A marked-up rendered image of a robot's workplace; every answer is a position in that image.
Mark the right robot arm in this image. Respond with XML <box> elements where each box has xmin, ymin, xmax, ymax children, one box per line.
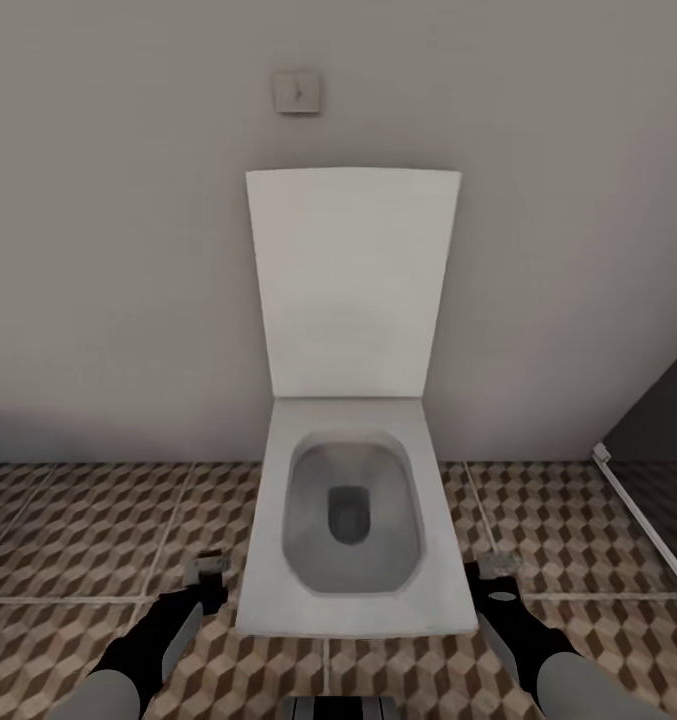
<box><xmin>467</xmin><ymin>552</ymin><xmax>675</xmax><ymax>720</ymax></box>

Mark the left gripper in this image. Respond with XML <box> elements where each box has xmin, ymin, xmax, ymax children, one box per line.
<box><xmin>191</xmin><ymin>581</ymin><xmax>228</xmax><ymax>615</ymax></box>

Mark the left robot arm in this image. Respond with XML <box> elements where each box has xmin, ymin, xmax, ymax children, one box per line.
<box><xmin>42</xmin><ymin>555</ymin><xmax>231</xmax><ymax>720</ymax></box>

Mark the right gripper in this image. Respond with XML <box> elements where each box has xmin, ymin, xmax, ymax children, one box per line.
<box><xmin>467</xmin><ymin>576</ymin><xmax>521</xmax><ymax>610</ymax></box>

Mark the mousetrap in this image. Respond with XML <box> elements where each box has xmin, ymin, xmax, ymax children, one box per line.
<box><xmin>198</xmin><ymin>549</ymin><xmax>223</xmax><ymax>585</ymax></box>
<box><xmin>463</xmin><ymin>561</ymin><xmax>480</xmax><ymax>577</ymax></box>

